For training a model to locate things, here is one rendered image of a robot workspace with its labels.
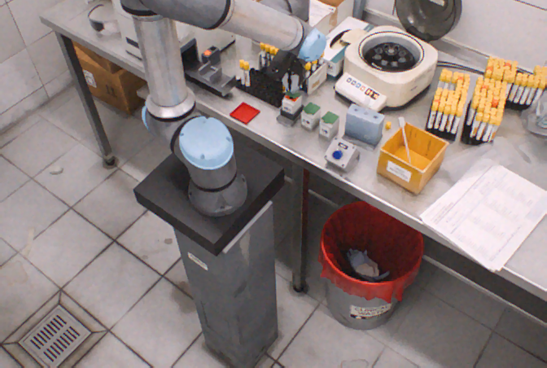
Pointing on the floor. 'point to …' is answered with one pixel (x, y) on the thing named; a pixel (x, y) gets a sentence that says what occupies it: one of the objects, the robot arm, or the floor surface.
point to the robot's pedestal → (236, 291)
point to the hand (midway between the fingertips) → (291, 91)
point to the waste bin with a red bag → (362, 307)
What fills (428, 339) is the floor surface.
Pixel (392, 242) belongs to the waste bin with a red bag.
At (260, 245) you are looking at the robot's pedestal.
